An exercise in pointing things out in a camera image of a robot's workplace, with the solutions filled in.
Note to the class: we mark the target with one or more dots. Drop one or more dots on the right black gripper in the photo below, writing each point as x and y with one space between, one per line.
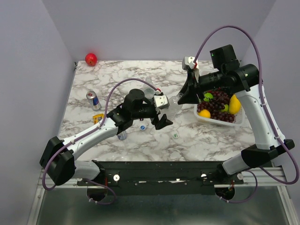
189 96

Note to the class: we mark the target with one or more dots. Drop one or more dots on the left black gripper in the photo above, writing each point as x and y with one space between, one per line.
162 122

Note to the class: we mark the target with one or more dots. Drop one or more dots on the clear unlabeled plastic bottle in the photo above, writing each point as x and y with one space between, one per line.
173 107

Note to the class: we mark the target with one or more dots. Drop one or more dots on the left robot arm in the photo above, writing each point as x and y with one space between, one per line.
60 157

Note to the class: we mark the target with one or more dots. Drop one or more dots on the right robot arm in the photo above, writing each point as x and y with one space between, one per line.
243 81

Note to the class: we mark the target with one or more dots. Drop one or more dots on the green label water bottle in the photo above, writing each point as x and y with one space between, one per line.
148 91

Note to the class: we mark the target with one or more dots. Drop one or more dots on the green striped ball fruit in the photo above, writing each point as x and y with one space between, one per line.
208 97

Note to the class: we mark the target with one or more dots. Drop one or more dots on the orange fruit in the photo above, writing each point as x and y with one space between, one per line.
204 113

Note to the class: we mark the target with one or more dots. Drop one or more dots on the dark purple grape bunch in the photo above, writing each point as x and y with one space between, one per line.
214 106

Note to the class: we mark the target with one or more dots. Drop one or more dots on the tilted silver drink can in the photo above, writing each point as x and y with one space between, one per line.
122 136

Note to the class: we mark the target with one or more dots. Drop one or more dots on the white plastic fruit basket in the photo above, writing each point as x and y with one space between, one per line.
220 122

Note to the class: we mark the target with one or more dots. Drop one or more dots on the yellow m&m's candy bag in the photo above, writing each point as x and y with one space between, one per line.
97 118

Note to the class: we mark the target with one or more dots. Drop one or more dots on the upright red bull can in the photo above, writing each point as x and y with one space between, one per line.
93 100

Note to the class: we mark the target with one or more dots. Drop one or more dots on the red apple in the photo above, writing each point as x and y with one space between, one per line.
91 59

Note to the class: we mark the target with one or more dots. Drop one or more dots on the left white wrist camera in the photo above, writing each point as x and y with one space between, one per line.
161 102

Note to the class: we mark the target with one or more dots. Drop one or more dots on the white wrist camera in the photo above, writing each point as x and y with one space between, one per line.
189 64
161 102

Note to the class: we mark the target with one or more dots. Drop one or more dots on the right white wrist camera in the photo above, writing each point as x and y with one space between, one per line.
189 64

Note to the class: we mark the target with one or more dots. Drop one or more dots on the black mounting base rail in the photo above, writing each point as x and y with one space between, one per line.
164 178

